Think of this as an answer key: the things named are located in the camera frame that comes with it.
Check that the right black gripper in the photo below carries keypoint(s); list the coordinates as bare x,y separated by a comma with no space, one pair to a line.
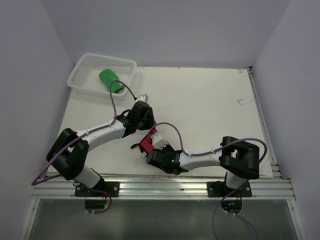
167,147

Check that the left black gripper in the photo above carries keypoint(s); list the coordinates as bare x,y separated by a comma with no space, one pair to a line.
151,120

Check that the green microfiber towel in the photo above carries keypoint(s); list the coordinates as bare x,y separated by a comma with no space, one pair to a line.
107,76

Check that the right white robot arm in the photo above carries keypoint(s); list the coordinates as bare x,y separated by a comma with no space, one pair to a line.
240,158

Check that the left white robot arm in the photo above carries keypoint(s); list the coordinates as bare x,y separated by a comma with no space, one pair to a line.
71,148

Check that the white plastic basket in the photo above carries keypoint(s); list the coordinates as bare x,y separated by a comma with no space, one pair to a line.
97,74

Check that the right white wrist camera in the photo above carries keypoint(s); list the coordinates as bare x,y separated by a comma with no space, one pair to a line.
157,141

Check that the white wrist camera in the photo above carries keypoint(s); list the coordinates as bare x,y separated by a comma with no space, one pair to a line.
143,98
157,141

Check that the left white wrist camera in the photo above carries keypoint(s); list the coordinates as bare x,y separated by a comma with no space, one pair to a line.
143,98

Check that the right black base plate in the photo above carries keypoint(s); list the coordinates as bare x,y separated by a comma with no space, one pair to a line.
218,189

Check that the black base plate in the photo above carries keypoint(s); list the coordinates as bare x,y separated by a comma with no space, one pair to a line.
218,189
110,187

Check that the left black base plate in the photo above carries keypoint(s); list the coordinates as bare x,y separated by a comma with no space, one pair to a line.
110,187

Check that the aluminium mounting rail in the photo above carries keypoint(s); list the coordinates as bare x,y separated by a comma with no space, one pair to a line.
166,188

